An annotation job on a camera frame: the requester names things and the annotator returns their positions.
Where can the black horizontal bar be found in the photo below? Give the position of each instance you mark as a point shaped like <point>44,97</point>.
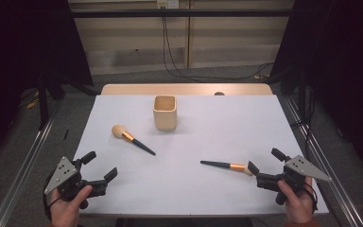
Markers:
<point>182,13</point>

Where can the beige square cup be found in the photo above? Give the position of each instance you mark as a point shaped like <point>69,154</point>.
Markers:
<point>165,118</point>

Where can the white wall socket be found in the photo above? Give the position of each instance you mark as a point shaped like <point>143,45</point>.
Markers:
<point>167,3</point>

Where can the person's left hand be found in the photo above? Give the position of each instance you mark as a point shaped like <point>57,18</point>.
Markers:
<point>64,213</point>

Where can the person's right hand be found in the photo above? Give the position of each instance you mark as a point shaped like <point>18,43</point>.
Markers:
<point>299,206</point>

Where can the black curtain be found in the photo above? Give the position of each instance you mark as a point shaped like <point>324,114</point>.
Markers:
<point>343,63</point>
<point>22,47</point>

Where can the flat head makeup brush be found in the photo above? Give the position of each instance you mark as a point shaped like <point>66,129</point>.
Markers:
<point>236,167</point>

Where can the wooden table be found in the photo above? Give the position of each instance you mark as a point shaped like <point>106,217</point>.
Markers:
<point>186,89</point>

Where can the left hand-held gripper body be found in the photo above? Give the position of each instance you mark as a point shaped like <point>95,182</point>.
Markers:
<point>63,171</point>

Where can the aluminium rail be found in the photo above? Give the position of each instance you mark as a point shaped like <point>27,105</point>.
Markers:
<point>22,176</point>
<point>327,176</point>

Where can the black metal stand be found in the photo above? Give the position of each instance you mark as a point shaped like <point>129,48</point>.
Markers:
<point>43,104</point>

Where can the white table sheet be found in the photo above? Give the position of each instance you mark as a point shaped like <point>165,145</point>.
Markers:
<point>208,132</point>

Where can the round head makeup brush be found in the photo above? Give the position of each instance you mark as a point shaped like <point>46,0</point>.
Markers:
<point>119,130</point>

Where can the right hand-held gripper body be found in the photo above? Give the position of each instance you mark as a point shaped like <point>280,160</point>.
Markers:
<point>299,167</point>

